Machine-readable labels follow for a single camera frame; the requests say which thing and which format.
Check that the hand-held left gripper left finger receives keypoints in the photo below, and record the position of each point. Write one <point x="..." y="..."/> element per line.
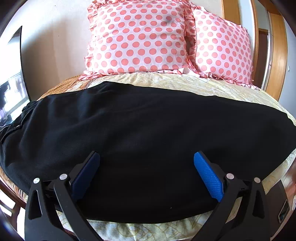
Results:
<point x="86" y="172"/>

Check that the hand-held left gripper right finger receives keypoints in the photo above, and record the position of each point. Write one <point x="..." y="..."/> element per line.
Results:
<point x="209" y="176"/>

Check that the black pants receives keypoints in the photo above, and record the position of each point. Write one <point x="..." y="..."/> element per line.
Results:
<point x="143" y="148"/>

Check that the bed with yellow patterned sheet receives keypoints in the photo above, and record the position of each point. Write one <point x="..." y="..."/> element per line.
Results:
<point x="196" y="85"/>

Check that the black framed window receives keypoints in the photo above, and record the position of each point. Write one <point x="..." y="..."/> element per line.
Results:
<point x="13" y="76"/>

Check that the small pink polka dot pillow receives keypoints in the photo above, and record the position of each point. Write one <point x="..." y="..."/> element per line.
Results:
<point x="222" y="48"/>

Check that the wooden door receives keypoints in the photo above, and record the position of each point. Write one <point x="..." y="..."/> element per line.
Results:
<point x="275" y="55"/>

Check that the large pink polka dot pillow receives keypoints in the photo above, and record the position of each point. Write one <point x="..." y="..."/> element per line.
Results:
<point x="138" y="39"/>

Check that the wooden headboard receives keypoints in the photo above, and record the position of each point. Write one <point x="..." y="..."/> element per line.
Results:
<point x="231" y="11"/>

